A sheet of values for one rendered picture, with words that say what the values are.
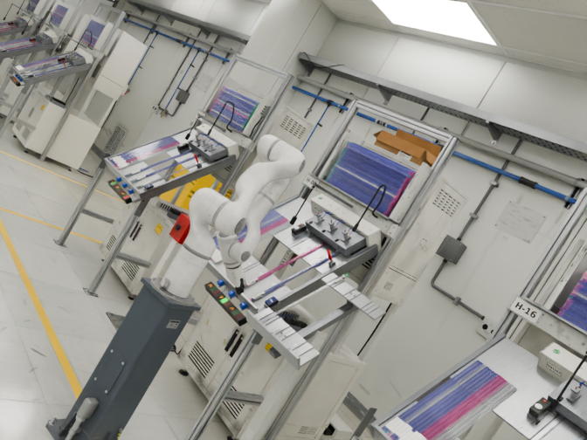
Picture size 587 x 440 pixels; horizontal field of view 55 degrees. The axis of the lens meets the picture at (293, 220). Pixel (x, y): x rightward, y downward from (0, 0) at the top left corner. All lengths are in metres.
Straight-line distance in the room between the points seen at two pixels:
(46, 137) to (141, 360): 4.91
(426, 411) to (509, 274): 2.13
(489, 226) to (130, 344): 2.85
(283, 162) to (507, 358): 1.17
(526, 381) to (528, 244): 1.94
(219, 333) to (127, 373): 1.04
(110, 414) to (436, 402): 1.21
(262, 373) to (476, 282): 1.90
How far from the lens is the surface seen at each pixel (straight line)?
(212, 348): 3.21
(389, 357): 4.42
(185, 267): 2.14
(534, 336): 2.58
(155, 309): 2.17
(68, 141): 6.95
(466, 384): 2.25
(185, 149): 4.11
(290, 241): 2.94
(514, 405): 2.24
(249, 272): 2.79
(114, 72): 6.90
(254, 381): 2.94
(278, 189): 2.41
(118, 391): 2.28
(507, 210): 4.28
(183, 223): 3.42
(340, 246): 2.77
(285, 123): 4.05
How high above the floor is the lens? 1.34
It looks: 4 degrees down
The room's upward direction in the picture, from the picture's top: 31 degrees clockwise
